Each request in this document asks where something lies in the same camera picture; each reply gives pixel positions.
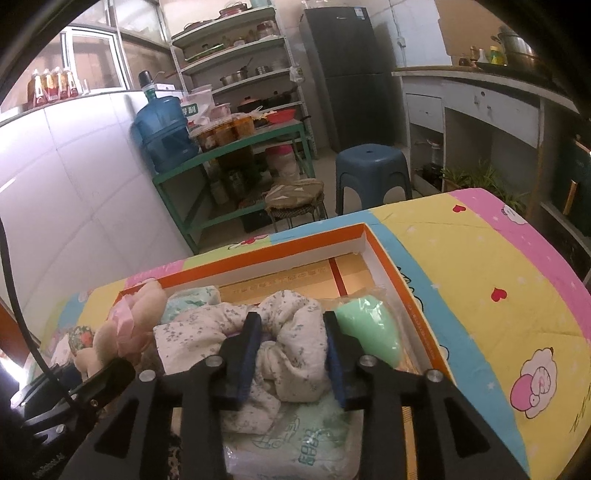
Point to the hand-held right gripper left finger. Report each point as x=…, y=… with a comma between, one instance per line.
x=244, y=364

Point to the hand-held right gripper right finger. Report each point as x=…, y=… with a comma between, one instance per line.
x=334, y=369

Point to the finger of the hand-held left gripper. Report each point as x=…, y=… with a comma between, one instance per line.
x=106, y=378

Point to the cream plush bunny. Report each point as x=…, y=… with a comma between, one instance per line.
x=124, y=332

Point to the mint green puff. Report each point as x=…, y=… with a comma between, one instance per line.
x=369, y=332

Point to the white floral scrunchie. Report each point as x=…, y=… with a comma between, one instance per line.
x=286, y=323

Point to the green white tissue pack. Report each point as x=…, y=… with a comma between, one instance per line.
x=295, y=438
x=191, y=300

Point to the orange cardboard box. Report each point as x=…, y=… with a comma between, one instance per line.
x=397, y=286

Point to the round cushioned stool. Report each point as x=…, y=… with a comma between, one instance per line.
x=295, y=196

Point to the green metal table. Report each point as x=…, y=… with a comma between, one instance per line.
x=184, y=173

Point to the pink lidded plastic jar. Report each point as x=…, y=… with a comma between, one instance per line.
x=281, y=164

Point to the blue plastic stool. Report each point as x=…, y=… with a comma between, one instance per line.
x=369, y=161

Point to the green potted plants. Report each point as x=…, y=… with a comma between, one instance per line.
x=466, y=177

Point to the row of pickle jars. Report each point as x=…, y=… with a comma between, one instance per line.
x=226, y=131

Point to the blue water jug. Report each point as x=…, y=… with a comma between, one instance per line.
x=166, y=134

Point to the red basin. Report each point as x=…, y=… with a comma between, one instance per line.
x=279, y=115

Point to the dark refrigerator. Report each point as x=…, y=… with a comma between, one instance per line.
x=351, y=83

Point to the row of red sauce bottles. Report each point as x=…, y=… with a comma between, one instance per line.
x=51, y=87

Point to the water jug pump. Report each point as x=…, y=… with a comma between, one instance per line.
x=147, y=81

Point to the white shelf rack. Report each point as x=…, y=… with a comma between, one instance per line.
x=240, y=60

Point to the white kitchen counter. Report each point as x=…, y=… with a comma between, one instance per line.
x=489, y=101

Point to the dark green bin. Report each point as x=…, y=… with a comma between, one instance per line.
x=579, y=175

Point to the interior sliding window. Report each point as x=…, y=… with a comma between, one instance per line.
x=92, y=50

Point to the white bottle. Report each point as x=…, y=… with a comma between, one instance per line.
x=481, y=56

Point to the yellow green bottle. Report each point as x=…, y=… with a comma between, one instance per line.
x=496, y=54

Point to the red pot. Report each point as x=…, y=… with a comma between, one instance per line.
x=231, y=9

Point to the steel pot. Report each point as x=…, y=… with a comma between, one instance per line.
x=517, y=44

